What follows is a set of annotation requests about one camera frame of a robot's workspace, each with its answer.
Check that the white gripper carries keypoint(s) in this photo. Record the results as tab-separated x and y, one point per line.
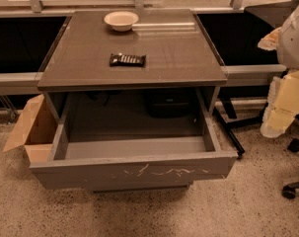
293	41

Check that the black rxbar chocolate bar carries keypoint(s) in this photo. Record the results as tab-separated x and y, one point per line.
127	60

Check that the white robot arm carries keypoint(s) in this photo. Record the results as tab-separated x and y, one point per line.
283	94

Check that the open grey top drawer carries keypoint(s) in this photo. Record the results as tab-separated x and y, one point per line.
113	144

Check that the grey drawer cabinet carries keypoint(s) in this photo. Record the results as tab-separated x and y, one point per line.
178	59

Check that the dark table top right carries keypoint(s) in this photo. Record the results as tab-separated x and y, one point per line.
275	14

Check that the black metal stand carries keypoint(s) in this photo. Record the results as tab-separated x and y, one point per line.
229	125

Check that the white bowl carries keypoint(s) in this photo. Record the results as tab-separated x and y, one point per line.
121	21

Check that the brown cardboard box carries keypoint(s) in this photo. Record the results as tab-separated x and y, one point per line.
34	130

